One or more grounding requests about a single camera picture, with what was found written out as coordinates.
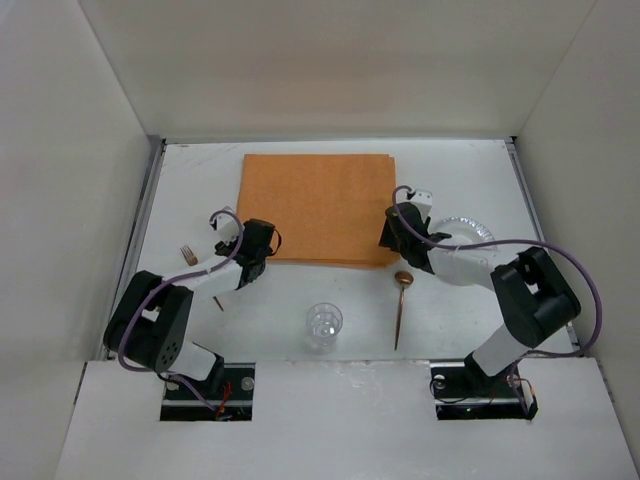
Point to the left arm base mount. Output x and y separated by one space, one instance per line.
225 396

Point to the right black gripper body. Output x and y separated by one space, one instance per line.
393 230

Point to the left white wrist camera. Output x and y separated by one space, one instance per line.
226 224

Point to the copper fork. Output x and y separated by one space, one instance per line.
188 255

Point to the copper spoon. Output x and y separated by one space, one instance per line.
404 279

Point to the clear drinking glass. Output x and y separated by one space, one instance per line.
324 322

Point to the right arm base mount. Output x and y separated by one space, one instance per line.
461 393

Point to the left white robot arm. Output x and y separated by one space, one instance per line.
148 327

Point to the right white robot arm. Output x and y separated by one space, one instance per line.
534 298

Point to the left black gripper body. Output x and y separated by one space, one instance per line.
263 232

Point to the white round plate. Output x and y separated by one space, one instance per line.
462 231

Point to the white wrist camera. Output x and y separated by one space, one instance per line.
226 224
422 200

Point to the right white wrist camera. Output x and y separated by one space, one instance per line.
422 200

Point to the orange cloth placemat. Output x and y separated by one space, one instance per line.
328 208

